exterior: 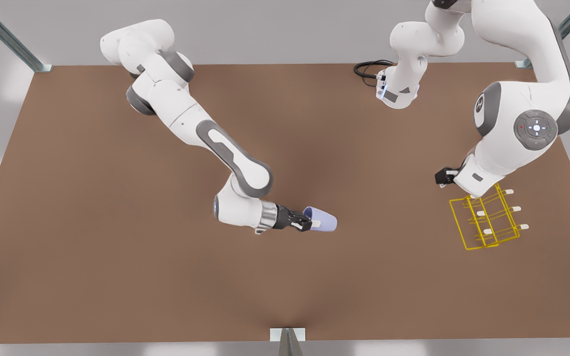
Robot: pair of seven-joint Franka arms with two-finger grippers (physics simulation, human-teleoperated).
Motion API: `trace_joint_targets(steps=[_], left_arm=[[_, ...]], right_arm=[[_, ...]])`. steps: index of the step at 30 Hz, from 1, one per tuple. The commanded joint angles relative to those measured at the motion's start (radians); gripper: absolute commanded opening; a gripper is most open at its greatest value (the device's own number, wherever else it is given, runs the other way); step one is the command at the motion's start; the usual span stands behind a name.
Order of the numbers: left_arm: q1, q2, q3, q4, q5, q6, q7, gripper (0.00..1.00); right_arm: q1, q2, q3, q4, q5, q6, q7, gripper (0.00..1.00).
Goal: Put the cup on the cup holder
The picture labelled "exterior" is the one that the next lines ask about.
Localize silver frame post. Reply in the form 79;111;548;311
515;0;570;69
0;0;52;73
270;327;306;356

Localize light blue cup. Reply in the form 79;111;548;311
303;207;337;233

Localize yellow wire cup holder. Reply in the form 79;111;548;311
449;183;529;251

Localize black cable loop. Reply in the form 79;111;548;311
354;60;396;88

